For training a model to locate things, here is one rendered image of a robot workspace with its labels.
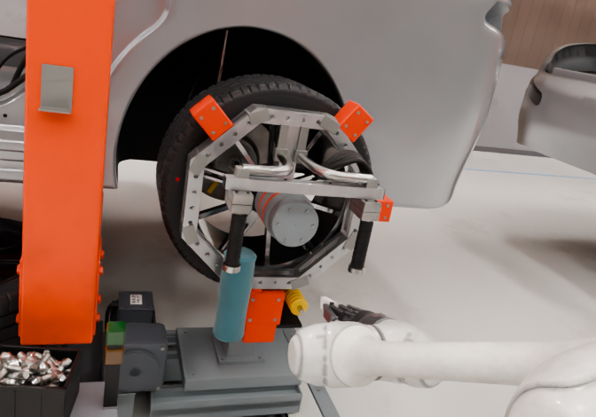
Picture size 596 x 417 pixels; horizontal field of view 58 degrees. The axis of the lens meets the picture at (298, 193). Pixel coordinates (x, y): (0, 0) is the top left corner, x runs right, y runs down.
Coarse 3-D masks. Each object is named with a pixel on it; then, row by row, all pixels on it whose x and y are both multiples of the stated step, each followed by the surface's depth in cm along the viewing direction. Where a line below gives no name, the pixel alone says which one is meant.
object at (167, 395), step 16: (176, 352) 193; (176, 368) 187; (176, 384) 175; (160, 400) 171; (176, 400) 172; (192, 400) 171; (208, 400) 172; (224, 400) 174; (240, 400) 176; (256, 400) 178; (272, 400) 180; (288, 400) 182; (160, 416) 169; (176, 416) 170; (192, 416) 172; (208, 416) 174; (224, 416) 176; (240, 416) 178
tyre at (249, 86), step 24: (216, 96) 152; (240, 96) 148; (264, 96) 150; (288, 96) 152; (312, 96) 155; (192, 120) 148; (168, 144) 157; (192, 144) 149; (360, 144) 164; (168, 168) 149; (168, 192) 151; (168, 216) 154; (192, 264) 162
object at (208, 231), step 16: (272, 128) 156; (240, 144) 155; (272, 144) 158; (320, 144) 182; (272, 160) 160; (208, 176) 156; (256, 176) 160; (304, 176) 165; (256, 192) 166; (208, 208) 160; (224, 208) 161; (320, 208) 170; (336, 208) 173; (208, 224) 180; (320, 224) 179; (336, 224) 172; (224, 240) 165; (256, 240) 186; (272, 240) 186; (320, 240) 173; (272, 256) 175; (288, 256) 174; (304, 256) 172
